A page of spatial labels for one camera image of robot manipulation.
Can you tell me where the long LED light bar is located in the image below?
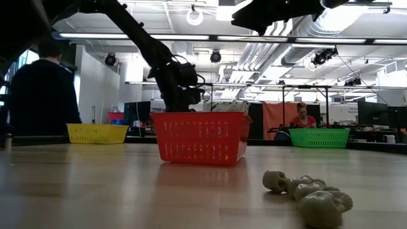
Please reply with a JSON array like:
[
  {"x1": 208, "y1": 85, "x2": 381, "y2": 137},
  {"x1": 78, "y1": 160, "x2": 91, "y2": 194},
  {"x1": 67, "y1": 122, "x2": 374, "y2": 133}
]
[{"x1": 51, "y1": 31, "x2": 407, "y2": 46}]

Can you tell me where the blue round bag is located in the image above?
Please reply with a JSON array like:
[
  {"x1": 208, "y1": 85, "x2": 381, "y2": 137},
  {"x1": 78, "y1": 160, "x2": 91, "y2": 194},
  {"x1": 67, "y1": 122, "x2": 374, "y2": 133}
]
[{"x1": 274, "y1": 130, "x2": 291, "y2": 142}]

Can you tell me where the orange fabric partition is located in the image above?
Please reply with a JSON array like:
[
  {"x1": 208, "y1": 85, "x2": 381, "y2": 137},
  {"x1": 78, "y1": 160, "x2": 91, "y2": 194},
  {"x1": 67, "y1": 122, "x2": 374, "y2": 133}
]
[{"x1": 262, "y1": 101, "x2": 302, "y2": 141}]

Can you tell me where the red plastic basket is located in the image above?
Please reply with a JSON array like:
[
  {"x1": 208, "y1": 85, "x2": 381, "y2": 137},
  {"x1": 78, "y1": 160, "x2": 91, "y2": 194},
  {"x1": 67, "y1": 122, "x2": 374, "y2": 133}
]
[{"x1": 150, "y1": 111, "x2": 253, "y2": 167}]

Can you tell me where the black cabinet panel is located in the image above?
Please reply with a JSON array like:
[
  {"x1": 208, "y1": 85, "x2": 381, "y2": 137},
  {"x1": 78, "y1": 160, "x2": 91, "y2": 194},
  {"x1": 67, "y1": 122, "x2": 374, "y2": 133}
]
[{"x1": 248, "y1": 102, "x2": 264, "y2": 140}]

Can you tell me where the black overhead mount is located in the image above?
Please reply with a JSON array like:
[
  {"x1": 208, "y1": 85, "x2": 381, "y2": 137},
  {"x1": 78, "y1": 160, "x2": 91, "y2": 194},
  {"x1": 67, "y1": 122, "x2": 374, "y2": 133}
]
[{"x1": 217, "y1": 0, "x2": 245, "y2": 7}]

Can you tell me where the large window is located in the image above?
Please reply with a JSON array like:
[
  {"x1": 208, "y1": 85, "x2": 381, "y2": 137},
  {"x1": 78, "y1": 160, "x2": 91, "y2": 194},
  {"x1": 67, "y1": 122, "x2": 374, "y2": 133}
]
[{"x1": 0, "y1": 49, "x2": 77, "y2": 134}]

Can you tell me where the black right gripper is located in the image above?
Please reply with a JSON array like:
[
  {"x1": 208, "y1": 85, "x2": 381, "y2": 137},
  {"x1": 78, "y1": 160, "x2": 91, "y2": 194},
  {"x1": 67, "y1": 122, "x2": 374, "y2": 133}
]
[{"x1": 231, "y1": 0, "x2": 322, "y2": 35}]

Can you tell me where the person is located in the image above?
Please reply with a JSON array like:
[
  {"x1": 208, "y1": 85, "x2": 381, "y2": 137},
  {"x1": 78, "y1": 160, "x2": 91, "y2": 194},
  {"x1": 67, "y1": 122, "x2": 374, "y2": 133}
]
[
  {"x1": 291, "y1": 102, "x2": 317, "y2": 129},
  {"x1": 8, "y1": 40, "x2": 83, "y2": 137}
]

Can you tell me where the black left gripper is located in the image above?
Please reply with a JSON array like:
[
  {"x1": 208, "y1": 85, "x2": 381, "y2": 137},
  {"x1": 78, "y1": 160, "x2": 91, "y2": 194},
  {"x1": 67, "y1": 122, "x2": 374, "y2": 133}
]
[{"x1": 155, "y1": 61, "x2": 205, "y2": 113}]

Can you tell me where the black computer monitor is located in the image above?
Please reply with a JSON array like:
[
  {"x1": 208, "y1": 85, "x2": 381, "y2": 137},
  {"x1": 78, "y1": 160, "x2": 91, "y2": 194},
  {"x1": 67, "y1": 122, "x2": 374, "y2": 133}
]
[
  {"x1": 123, "y1": 101, "x2": 152, "y2": 127},
  {"x1": 357, "y1": 101, "x2": 390, "y2": 127},
  {"x1": 387, "y1": 106, "x2": 407, "y2": 130}
]

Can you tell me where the patterned box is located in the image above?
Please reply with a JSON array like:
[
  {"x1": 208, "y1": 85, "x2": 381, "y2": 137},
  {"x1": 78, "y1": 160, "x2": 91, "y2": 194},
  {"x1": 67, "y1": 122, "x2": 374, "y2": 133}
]
[{"x1": 202, "y1": 101, "x2": 251, "y2": 113}]

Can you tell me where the white ring lamp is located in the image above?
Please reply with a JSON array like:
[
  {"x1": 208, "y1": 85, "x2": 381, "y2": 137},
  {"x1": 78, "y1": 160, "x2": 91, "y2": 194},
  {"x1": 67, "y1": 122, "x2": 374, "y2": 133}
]
[{"x1": 185, "y1": 8, "x2": 205, "y2": 27}]

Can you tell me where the black metal station frame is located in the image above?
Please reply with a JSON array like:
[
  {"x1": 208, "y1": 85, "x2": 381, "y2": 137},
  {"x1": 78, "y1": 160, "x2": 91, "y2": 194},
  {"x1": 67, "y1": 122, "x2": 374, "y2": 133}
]
[{"x1": 125, "y1": 80, "x2": 407, "y2": 128}]

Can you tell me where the yellow plastic basket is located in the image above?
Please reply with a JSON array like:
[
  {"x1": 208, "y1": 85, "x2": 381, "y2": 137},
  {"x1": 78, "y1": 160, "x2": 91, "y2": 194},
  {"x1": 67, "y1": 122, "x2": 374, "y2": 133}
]
[{"x1": 66, "y1": 123, "x2": 130, "y2": 144}]

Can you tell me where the black aluminium table frame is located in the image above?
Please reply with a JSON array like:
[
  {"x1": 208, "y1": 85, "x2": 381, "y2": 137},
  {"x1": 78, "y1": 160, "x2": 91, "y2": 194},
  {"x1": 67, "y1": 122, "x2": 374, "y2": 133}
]
[{"x1": 0, "y1": 135, "x2": 407, "y2": 156}]

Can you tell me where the green plastic basket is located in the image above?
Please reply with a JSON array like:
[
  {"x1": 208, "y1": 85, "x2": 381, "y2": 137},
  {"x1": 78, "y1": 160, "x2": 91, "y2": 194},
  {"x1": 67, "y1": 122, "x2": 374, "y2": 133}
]
[{"x1": 288, "y1": 128, "x2": 351, "y2": 149}]

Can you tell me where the silver ventilation duct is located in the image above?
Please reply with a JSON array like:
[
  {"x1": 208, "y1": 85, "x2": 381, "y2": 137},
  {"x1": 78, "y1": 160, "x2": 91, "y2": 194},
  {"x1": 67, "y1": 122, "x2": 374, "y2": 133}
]
[{"x1": 281, "y1": 18, "x2": 354, "y2": 67}]

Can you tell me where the black ceiling-mounted camera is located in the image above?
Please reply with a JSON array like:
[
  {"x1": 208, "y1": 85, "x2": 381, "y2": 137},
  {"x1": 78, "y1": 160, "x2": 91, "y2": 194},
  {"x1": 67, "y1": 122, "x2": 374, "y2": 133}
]
[{"x1": 310, "y1": 47, "x2": 339, "y2": 67}]

